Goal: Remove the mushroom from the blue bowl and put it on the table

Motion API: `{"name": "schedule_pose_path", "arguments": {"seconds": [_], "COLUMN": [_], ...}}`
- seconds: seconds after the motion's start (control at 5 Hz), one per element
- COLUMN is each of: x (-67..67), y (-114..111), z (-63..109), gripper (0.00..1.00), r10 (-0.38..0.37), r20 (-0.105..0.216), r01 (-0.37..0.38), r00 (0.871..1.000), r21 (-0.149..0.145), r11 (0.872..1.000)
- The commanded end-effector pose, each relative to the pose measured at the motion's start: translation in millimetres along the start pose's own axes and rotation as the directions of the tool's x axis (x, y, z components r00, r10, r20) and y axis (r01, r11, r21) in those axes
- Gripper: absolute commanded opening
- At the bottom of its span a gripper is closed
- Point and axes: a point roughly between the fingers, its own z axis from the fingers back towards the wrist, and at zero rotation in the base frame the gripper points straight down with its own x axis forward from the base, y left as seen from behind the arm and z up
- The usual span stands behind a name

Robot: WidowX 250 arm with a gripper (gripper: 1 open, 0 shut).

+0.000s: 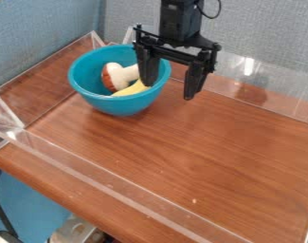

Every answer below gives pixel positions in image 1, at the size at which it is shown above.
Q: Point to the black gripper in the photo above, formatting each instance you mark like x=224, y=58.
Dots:
x=195, y=52

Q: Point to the plush mushroom toy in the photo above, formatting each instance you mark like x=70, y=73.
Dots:
x=116, y=76

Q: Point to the blue plastic bowl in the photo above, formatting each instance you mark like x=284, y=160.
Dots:
x=84, y=78

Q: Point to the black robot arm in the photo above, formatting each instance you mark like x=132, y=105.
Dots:
x=180, y=20

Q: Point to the yellow plush banana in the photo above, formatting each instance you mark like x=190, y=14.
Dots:
x=138, y=87

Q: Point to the clear acrylic barrier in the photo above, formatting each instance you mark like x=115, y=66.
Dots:
x=203, y=171

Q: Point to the white object under table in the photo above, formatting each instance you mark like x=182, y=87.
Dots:
x=76, y=231

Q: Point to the black stand leg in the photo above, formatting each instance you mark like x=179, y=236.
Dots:
x=8, y=234

